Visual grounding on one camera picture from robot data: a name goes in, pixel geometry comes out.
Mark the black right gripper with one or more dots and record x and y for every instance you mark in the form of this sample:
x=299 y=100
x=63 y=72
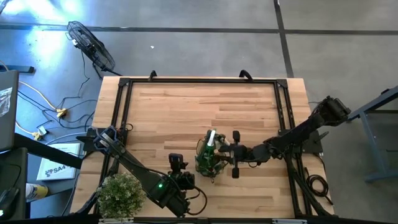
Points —
x=248 y=154

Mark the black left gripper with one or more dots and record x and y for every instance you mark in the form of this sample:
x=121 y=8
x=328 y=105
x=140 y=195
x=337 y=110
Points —
x=183 y=180

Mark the beige green-trimmed gardening bag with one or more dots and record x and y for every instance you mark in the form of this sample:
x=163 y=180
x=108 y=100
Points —
x=205 y=157

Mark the green spray bottle white head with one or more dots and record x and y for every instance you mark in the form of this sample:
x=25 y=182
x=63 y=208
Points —
x=211 y=138

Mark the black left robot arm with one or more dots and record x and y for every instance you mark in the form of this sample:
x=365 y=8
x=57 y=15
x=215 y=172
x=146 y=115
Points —
x=136 y=169

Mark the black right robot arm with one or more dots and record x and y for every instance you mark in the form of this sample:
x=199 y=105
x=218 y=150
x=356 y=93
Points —
x=298 y=132

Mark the artificial potted green plant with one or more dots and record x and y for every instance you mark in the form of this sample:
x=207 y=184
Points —
x=119 y=196

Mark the black arched table clamp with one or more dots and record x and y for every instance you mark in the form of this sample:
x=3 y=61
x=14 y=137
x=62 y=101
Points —
x=152 y=74
x=246 y=74

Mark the white printed cardboard box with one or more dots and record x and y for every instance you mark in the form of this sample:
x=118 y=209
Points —
x=59 y=171

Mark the black diagonal stand bar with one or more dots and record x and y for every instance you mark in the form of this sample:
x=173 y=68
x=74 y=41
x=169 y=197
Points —
x=46 y=151

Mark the white yellow power adapter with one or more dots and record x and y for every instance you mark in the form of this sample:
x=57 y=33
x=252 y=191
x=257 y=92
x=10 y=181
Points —
x=39 y=133

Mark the black floor fan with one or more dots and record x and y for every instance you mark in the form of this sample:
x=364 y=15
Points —
x=90 y=46

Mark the yellow white spray can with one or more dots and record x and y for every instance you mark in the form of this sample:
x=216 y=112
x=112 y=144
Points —
x=35 y=191

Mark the black computer case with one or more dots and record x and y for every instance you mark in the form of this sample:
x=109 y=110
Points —
x=9 y=124

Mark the black computer mouse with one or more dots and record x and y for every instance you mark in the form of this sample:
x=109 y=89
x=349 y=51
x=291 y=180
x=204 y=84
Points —
x=7 y=202

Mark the black flat floor bar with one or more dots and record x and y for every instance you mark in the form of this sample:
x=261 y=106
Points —
x=18 y=68

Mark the black aluminium table frame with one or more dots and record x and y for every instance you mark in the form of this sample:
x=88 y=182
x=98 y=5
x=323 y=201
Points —
x=202 y=80

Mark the blue-grey metal desk frame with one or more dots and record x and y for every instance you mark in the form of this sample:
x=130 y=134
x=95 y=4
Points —
x=370 y=105

